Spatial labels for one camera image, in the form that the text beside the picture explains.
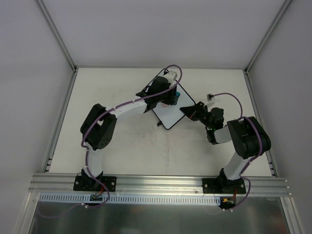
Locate white board with black frame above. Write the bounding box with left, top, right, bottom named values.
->
left=136, top=68, right=195, bottom=130

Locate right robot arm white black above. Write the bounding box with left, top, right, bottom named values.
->
left=180, top=102, right=271, bottom=194

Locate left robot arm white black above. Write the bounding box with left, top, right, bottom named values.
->
left=80, top=76, right=181, bottom=191

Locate right aluminium table edge profile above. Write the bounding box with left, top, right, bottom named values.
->
left=243, top=70, right=278, bottom=177

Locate aluminium table edge profile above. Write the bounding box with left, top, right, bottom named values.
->
left=40, top=69, right=78, bottom=173
left=243, top=70, right=278, bottom=177

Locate left aluminium table edge profile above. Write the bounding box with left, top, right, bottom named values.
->
left=40, top=69, right=78, bottom=173

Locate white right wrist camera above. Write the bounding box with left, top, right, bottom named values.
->
left=205, top=94, right=215, bottom=108

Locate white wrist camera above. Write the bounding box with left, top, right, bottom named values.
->
left=163, top=70, right=177, bottom=87
left=205, top=94, right=215, bottom=108

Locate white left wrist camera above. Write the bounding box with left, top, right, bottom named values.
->
left=163, top=70, right=177, bottom=87

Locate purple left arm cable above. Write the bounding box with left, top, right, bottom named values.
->
left=39, top=64, right=184, bottom=219

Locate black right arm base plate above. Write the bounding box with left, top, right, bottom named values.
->
left=202, top=178, right=246, bottom=195

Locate white slotted cable duct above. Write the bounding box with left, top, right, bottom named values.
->
left=39, top=193, right=221, bottom=206

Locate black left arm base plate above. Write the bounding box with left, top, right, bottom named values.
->
left=73, top=175, right=117, bottom=192

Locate right aluminium frame post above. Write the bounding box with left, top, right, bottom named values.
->
left=244, top=0, right=293, bottom=74

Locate aluminium frame post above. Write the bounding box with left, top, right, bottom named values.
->
left=244, top=0, right=293, bottom=74
left=35, top=0, right=77, bottom=72

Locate aluminium mounting rail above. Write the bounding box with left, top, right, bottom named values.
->
left=28, top=173, right=293, bottom=197

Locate left aluminium frame post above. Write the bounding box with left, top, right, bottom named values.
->
left=35, top=0, right=77, bottom=72

